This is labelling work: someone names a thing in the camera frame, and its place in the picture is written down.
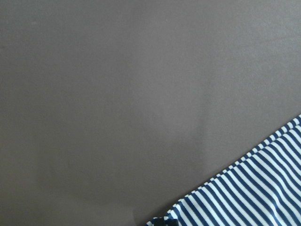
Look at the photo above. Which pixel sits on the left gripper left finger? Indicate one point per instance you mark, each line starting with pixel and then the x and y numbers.
pixel 159 222

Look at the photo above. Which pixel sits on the navy white striped polo shirt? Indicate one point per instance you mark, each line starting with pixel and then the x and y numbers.
pixel 262 188

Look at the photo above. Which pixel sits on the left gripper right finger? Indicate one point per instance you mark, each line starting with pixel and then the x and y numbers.
pixel 171 222

